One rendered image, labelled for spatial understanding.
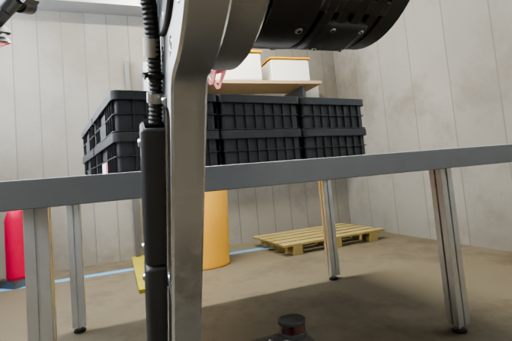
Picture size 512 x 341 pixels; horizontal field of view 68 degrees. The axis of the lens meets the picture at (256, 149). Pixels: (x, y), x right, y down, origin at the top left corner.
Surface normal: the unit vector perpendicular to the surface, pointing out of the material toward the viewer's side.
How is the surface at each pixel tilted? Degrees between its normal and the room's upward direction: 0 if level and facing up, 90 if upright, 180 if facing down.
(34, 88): 90
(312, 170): 90
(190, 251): 115
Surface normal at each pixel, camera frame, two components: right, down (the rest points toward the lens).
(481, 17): -0.94, 0.06
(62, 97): 0.35, -0.10
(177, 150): 0.35, 0.33
